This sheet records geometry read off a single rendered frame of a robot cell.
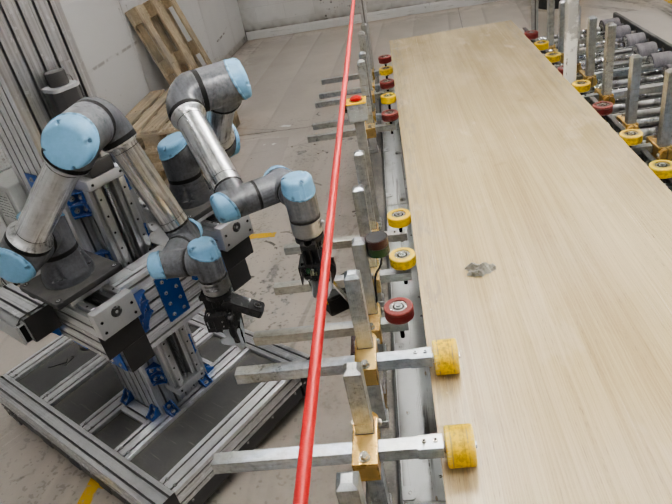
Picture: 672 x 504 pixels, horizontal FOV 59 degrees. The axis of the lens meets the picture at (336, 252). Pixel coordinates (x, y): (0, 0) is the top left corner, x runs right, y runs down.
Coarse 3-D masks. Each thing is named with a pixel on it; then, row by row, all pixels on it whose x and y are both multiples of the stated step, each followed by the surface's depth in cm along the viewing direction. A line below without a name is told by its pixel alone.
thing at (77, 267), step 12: (72, 252) 172; (84, 252) 178; (48, 264) 170; (60, 264) 170; (72, 264) 172; (84, 264) 175; (48, 276) 172; (60, 276) 172; (72, 276) 172; (84, 276) 175; (48, 288) 174; (60, 288) 172
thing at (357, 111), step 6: (348, 102) 211; (354, 102) 210; (360, 102) 209; (366, 102) 214; (348, 108) 210; (354, 108) 210; (360, 108) 210; (366, 108) 210; (348, 114) 211; (354, 114) 211; (360, 114) 211; (366, 114) 211; (354, 120) 212; (360, 120) 212; (366, 120) 212
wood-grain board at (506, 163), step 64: (448, 64) 335; (512, 64) 315; (448, 128) 258; (512, 128) 246; (576, 128) 235; (448, 192) 210; (512, 192) 202; (576, 192) 195; (640, 192) 188; (448, 256) 177; (512, 256) 171; (576, 256) 166; (640, 256) 161; (448, 320) 153; (512, 320) 148; (576, 320) 144; (640, 320) 141; (448, 384) 134; (512, 384) 131; (576, 384) 128; (640, 384) 125; (512, 448) 117; (576, 448) 115; (640, 448) 112
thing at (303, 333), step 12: (336, 324) 166; (348, 324) 165; (384, 324) 162; (408, 324) 164; (264, 336) 167; (276, 336) 166; (288, 336) 166; (300, 336) 166; (324, 336) 165; (336, 336) 165
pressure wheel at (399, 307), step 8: (392, 304) 162; (400, 304) 160; (408, 304) 160; (384, 312) 161; (392, 312) 158; (400, 312) 158; (408, 312) 158; (392, 320) 159; (400, 320) 158; (408, 320) 159
